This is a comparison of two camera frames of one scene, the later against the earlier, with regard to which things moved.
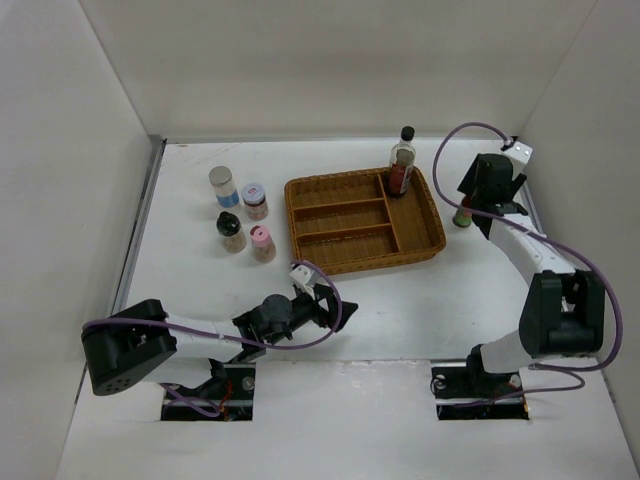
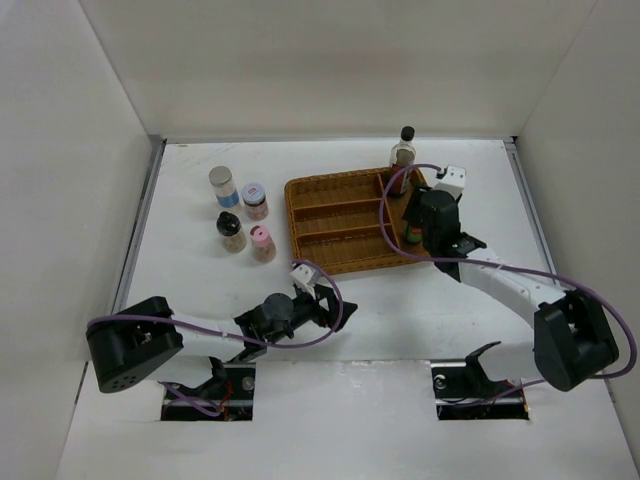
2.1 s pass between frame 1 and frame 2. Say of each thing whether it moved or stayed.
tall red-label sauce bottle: stayed
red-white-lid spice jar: stayed
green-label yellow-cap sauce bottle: moved
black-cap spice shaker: stayed
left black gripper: stayed
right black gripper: moved
